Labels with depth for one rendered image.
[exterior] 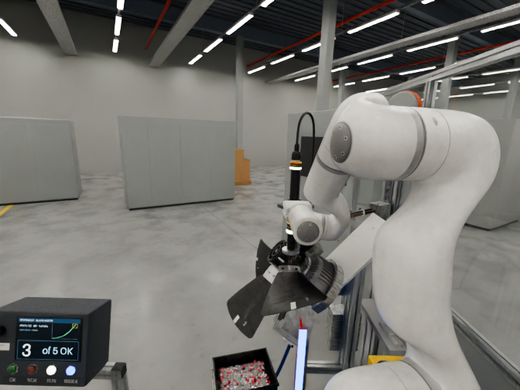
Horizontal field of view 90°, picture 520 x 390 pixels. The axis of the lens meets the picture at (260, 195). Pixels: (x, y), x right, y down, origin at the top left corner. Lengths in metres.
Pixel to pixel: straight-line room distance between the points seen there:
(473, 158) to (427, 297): 0.19
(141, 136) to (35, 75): 7.45
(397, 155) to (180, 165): 6.24
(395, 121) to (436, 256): 0.18
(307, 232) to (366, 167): 0.41
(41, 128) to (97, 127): 5.20
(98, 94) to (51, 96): 1.55
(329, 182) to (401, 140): 0.28
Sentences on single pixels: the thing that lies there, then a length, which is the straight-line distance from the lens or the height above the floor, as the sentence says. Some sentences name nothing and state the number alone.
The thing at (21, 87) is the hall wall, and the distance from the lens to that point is 13.24.
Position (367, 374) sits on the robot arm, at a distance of 0.49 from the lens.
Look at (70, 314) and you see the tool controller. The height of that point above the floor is 1.25.
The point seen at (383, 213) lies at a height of 1.35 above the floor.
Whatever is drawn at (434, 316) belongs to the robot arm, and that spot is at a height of 1.50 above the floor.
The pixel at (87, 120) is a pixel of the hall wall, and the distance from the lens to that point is 12.95.
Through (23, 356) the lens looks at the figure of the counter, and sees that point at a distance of 1.00.
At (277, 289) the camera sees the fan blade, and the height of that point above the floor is 1.18.
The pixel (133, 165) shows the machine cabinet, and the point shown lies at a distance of 6.34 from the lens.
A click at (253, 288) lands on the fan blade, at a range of 1.24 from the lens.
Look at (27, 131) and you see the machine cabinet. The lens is 7.97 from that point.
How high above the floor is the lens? 1.72
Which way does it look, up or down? 13 degrees down
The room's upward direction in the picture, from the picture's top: 2 degrees clockwise
